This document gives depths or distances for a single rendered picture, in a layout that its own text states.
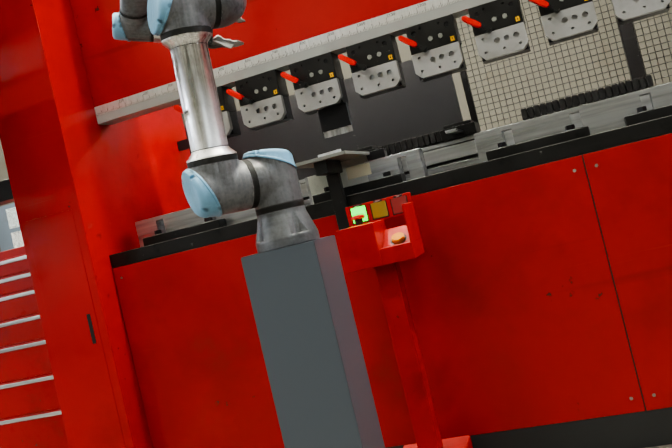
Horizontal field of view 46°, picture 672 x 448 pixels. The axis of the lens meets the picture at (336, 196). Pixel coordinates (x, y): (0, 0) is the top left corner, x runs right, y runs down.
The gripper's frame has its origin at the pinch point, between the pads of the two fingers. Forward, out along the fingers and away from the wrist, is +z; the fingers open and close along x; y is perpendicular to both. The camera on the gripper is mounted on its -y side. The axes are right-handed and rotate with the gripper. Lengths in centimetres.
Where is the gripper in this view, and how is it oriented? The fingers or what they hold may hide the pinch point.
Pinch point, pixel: (240, 31)
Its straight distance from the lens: 234.7
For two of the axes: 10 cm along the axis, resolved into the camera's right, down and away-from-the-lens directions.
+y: 2.3, 4.1, -8.8
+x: 1.0, -9.1, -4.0
